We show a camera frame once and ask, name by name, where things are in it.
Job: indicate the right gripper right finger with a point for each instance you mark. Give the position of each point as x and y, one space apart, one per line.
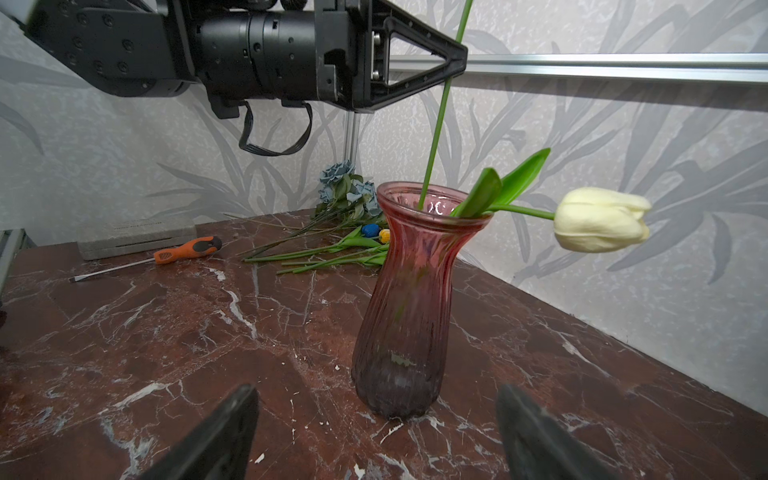
536 447

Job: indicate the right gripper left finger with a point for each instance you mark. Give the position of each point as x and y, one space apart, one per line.
218 447

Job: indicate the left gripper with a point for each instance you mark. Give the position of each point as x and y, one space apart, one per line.
357 55

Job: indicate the pink tulip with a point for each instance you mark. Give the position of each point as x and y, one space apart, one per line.
442 110

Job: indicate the pink glass vase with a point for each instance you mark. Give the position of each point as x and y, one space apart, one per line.
401 349

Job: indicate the blue tulip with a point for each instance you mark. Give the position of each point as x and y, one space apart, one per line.
369 230

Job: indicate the cream tulip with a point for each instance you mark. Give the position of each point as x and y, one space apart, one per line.
587 220

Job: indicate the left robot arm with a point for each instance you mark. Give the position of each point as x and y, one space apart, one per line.
123 48

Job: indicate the dusty blue rose bunch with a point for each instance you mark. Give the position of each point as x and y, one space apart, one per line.
347 201

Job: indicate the grey sharpening stone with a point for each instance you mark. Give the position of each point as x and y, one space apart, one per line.
116 239

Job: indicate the orange yellow tulip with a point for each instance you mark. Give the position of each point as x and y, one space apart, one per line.
373 252

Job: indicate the orange handled screwdriver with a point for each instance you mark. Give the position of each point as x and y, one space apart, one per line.
197 248

